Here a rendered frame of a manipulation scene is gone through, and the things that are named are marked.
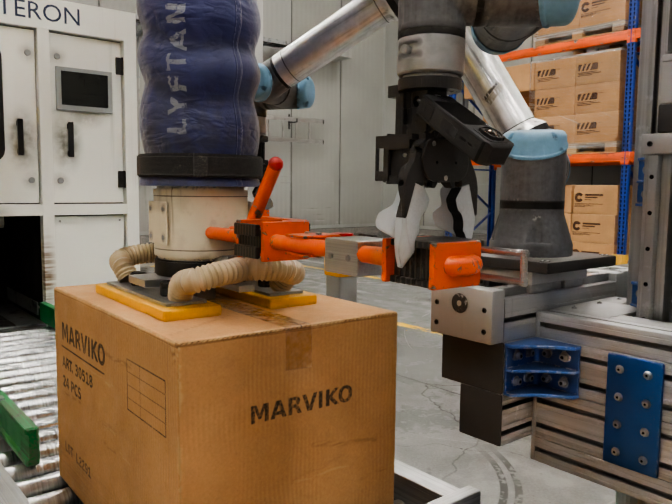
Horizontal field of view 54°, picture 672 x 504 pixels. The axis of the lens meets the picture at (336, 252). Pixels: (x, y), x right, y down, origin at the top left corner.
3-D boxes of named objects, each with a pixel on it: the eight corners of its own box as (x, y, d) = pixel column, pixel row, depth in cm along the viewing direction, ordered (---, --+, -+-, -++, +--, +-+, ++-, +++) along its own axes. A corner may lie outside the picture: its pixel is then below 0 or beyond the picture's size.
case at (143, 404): (59, 475, 139) (53, 286, 135) (228, 433, 164) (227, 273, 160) (181, 625, 92) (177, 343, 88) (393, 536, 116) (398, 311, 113)
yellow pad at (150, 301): (94, 293, 129) (94, 267, 128) (144, 289, 135) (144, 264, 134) (163, 323, 102) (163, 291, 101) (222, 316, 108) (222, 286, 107)
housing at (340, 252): (321, 271, 87) (322, 237, 86) (362, 268, 91) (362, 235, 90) (355, 277, 81) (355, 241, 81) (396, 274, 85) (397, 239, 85)
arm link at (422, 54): (479, 40, 74) (426, 29, 69) (478, 82, 74) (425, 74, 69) (431, 50, 80) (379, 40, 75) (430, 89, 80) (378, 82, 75)
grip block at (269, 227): (231, 257, 103) (231, 219, 103) (284, 254, 109) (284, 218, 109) (258, 262, 97) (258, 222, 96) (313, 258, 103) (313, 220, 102)
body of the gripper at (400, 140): (419, 187, 82) (422, 88, 81) (472, 188, 75) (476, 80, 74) (372, 186, 78) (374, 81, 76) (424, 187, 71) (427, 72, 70)
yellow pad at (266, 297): (186, 285, 140) (186, 262, 140) (228, 282, 146) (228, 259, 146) (270, 310, 113) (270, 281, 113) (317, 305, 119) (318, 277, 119)
